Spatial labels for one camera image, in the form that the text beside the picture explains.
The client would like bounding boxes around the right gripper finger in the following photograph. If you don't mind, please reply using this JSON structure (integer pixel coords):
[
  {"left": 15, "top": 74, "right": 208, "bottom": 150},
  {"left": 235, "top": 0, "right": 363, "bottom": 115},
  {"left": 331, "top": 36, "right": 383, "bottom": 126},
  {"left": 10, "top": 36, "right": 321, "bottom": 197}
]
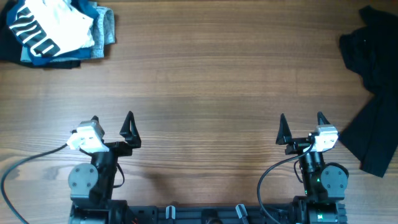
[
  {"left": 275, "top": 113, "right": 292, "bottom": 145},
  {"left": 317, "top": 111, "right": 330, "bottom": 125}
]

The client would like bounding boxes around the white t-shirt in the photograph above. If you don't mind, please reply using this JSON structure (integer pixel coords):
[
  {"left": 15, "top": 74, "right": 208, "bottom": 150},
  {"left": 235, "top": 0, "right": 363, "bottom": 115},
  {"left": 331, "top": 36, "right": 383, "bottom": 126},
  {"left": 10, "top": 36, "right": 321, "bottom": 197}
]
[{"left": 8, "top": 0, "right": 96, "bottom": 58}]

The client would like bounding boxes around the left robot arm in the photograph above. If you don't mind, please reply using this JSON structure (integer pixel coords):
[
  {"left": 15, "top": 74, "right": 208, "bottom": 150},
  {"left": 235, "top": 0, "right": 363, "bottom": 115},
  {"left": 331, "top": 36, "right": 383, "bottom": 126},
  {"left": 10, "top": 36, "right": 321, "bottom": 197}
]
[{"left": 67, "top": 111, "right": 141, "bottom": 223}]

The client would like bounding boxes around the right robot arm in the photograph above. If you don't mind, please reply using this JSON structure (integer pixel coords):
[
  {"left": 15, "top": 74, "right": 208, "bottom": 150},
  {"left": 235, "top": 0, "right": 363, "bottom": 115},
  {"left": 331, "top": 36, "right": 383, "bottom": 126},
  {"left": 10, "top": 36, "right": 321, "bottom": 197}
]
[{"left": 275, "top": 112, "right": 349, "bottom": 223}]

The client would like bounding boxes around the black garment at right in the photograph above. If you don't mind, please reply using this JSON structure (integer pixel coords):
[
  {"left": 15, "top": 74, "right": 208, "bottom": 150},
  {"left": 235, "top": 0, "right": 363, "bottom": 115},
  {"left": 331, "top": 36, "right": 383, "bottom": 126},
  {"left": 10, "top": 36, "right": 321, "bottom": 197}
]
[{"left": 339, "top": 6, "right": 397, "bottom": 177}]

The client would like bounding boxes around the light grey folded garment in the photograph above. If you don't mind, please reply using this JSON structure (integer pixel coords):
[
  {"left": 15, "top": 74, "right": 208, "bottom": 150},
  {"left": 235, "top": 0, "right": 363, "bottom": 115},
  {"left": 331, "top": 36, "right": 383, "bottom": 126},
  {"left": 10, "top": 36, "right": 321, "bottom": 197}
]
[{"left": 7, "top": 0, "right": 116, "bottom": 65}]

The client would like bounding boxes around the black garment under pile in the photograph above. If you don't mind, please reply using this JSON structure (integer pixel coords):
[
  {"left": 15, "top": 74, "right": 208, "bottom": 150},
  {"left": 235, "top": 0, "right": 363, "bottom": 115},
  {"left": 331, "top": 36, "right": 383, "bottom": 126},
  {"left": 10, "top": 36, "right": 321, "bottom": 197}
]
[{"left": 1, "top": 0, "right": 81, "bottom": 69}]

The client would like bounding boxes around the blue button shirt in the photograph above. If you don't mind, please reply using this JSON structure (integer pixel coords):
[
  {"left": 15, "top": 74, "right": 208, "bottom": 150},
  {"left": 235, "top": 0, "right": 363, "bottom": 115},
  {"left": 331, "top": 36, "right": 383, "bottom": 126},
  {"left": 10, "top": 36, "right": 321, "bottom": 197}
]
[{"left": 6, "top": 0, "right": 101, "bottom": 66}]

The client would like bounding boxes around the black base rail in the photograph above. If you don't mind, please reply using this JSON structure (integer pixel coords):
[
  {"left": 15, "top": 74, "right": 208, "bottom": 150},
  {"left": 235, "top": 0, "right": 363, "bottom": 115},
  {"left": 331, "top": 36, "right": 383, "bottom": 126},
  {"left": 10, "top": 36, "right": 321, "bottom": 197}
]
[{"left": 68, "top": 203, "right": 348, "bottom": 224}]

